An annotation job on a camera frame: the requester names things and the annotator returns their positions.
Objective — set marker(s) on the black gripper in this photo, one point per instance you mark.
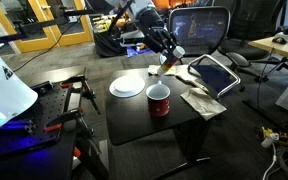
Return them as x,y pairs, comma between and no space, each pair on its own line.
156,36

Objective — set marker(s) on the glue stick bottle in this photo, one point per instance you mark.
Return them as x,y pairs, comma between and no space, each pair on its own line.
169,59

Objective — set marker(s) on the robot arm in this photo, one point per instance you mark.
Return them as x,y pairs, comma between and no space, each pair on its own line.
131,7

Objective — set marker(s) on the red enamel mug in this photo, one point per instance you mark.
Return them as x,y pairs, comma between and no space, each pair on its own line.
158,99

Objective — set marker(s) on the crumpled beige napkin far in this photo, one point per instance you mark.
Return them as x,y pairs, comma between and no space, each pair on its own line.
156,70

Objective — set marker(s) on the crumpled beige napkin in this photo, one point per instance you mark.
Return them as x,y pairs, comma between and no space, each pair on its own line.
201,102
156,70

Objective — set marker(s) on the black cloth covered table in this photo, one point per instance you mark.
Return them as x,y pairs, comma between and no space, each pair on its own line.
107,41

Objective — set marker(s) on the white plate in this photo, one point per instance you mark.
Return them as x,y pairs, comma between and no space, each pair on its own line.
127,86

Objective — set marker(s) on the crumpled beige napkin near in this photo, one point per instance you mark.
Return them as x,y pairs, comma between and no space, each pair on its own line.
201,102

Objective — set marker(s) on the black office chair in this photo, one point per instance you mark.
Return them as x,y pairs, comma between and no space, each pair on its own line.
253,20

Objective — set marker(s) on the wooden desk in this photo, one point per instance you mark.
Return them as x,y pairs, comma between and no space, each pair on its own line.
268,45

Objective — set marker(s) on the white power adapter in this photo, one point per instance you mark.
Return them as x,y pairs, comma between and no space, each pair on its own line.
269,140

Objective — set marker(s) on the black perforated mounting board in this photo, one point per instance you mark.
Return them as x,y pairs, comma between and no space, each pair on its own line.
27,130

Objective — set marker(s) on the yellow door frame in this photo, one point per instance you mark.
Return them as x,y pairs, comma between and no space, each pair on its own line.
31,25

